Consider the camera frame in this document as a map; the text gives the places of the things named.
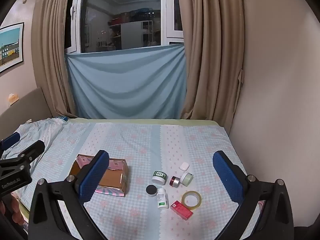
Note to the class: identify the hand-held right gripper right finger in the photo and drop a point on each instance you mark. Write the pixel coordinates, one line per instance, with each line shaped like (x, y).
(230, 180)

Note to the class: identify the pale green jar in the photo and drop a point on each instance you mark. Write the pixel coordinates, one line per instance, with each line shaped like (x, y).
(187, 179)

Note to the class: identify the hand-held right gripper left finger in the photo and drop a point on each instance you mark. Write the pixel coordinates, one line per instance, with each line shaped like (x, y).
(93, 180)

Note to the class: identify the white earbuds case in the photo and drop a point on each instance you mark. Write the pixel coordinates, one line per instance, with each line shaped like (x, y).
(184, 166)

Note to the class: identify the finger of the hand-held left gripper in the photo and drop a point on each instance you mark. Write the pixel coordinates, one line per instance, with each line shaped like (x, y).
(11, 140)
(33, 148)

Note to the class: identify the beige headboard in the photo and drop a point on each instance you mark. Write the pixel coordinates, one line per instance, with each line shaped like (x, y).
(30, 107)

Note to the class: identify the wall outlet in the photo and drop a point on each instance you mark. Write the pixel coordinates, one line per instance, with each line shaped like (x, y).
(13, 98)

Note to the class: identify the white jar with green label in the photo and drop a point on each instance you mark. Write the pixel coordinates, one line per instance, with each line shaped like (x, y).
(159, 177)

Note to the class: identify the checked floral bedsheet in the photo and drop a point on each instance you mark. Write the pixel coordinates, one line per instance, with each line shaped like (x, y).
(150, 142)

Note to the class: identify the brown cardboard box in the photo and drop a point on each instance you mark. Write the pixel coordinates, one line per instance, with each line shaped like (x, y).
(112, 177)

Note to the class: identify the framed wall poster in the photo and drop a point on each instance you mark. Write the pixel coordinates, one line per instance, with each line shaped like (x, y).
(10, 47)

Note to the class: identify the beige curtain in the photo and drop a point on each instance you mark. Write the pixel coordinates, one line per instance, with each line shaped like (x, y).
(212, 55)
(50, 55)

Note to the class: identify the small blue patterned object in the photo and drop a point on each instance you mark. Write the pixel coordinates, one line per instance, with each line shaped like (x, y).
(62, 118)

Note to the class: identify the clear tape roll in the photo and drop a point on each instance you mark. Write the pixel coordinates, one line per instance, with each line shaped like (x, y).
(195, 206)

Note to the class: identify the black round jar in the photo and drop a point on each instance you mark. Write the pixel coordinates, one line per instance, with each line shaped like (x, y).
(151, 190)

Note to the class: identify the light blue hanging cloth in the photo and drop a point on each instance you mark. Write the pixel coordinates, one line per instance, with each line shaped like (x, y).
(125, 85)

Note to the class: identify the crumpled light blue quilt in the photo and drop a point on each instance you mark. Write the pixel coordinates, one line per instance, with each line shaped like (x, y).
(50, 132)

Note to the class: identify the window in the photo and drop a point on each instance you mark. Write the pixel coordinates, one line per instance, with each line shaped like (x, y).
(120, 10)

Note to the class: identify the person's left hand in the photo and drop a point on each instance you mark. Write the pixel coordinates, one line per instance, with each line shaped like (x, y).
(12, 210)

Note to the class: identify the red and silver jar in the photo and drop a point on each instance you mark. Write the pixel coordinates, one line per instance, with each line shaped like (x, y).
(175, 182)

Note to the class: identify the white pill bottle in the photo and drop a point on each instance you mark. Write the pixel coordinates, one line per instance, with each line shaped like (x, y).
(162, 200)

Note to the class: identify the small red box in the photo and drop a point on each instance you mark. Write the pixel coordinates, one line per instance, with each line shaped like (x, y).
(182, 210)

